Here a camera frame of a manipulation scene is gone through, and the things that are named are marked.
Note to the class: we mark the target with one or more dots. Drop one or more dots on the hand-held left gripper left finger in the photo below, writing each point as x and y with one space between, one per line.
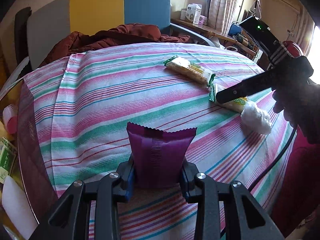
128 180

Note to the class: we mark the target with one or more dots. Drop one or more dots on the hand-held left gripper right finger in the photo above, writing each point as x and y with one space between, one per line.
186 182

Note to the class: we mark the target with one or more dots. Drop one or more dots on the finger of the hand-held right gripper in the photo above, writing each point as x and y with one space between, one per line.
240 90

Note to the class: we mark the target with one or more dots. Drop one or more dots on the green-edged cracker packet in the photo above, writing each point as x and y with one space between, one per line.
233 103
190 70

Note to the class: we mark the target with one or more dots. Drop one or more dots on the purple snack packet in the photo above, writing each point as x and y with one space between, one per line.
160 155

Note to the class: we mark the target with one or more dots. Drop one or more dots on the person's right hand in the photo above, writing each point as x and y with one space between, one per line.
300 105

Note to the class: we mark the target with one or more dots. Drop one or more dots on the white plastic-wrapped ball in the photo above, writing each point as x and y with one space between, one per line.
255 117

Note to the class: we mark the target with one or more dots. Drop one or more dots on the patterned curtain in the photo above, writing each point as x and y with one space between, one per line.
221 5
306 35

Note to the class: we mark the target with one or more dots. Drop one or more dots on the blue object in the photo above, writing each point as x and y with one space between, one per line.
234 29

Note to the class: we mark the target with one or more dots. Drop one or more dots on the wooden side table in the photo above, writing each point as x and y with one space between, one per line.
215 31

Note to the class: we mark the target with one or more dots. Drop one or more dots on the pink carton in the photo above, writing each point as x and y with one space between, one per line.
201 20

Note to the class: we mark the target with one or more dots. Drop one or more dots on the striped tablecloth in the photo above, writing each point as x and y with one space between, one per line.
112 92

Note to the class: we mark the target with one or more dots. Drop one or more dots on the small white carton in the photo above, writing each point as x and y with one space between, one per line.
183 15

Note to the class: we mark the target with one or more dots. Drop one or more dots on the person's red clothing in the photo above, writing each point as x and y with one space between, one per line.
300 180

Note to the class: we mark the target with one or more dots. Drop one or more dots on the white block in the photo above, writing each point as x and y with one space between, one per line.
15 205

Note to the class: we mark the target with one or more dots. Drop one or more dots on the green label box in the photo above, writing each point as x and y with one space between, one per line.
5 155

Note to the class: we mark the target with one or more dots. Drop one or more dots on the grey yellow blue chair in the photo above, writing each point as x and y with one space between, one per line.
145 5

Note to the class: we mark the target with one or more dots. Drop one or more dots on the pink hair roller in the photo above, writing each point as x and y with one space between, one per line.
10 118

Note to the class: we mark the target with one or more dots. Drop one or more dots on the maroon jacket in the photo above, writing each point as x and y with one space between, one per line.
112 38

